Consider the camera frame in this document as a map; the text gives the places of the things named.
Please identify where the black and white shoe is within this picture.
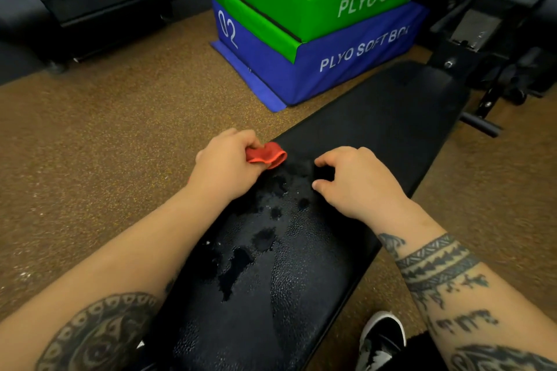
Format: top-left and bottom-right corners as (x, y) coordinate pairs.
(355, 311), (407, 371)

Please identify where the blue soft jump box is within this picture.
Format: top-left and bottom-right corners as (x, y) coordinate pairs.
(210, 0), (430, 113)

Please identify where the person's left forearm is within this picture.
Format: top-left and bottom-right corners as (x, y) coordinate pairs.
(0, 186), (244, 371)

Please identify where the red cloth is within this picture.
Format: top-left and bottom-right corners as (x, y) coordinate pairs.
(245, 141), (288, 170)

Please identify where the person's right hand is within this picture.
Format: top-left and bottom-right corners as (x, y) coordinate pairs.
(312, 146), (420, 233)

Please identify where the black bench frame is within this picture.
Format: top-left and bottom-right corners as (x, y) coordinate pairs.
(418, 0), (557, 139)

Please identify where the person's right forearm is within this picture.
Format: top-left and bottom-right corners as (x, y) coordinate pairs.
(373, 210), (557, 371)

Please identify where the black padded bench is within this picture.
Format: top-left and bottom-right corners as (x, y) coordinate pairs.
(138, 61), (471, 371)

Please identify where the person's left hand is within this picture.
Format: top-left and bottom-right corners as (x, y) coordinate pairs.
(186, 128), (269, 205)

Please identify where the person's black trouser leg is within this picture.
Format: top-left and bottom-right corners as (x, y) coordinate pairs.
(383, 332), (449, 371)

